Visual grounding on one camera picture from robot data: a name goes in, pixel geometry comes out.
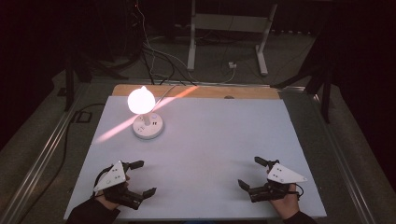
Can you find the black floor cables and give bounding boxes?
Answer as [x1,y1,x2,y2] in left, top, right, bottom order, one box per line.
[140,43,198,87]

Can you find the glowing round lamp bulb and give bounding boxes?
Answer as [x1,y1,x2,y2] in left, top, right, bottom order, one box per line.
[127,85,156,116]

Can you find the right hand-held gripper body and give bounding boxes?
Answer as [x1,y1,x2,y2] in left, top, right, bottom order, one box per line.
[248,160,308,203]

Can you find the long black cable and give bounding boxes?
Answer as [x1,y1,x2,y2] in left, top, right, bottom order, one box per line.
[17,103,106,224]

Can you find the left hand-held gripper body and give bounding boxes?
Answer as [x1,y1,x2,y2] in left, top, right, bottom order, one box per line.
[92,160,148,211]

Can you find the person's right hand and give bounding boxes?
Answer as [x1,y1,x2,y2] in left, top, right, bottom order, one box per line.
[269,183,301,220]

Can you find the aluminium rail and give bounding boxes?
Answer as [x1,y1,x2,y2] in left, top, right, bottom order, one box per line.
[312,92,396,224]
[0,83,92,224]

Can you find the round white power socket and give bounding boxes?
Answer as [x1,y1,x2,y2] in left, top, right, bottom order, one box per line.
[132,112,164,140]

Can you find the white power socket cable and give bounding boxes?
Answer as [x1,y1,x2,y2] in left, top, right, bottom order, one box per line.
[152,83,179,110]

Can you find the white floor cable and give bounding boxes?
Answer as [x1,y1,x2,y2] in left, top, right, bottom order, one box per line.
[135,3,237,86]

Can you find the person's left hand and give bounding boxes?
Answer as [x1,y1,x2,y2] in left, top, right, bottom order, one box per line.
[94,189,123,212]

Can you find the black stand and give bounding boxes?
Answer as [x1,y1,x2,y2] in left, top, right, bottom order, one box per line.
[270,59,333,124]
[63,54,129,112]

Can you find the white metal stand frame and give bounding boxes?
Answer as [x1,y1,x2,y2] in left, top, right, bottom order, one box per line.
[186,0,278,77]

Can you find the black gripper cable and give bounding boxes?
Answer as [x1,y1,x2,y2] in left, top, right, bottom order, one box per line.
[293,182,305,201]

